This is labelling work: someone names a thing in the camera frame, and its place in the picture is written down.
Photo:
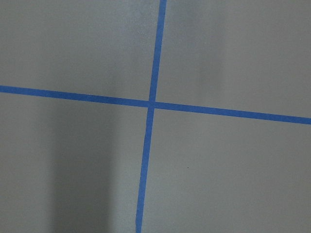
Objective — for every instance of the brown paper table mat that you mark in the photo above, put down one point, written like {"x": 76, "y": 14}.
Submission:
{"x": 154, "y": 116}

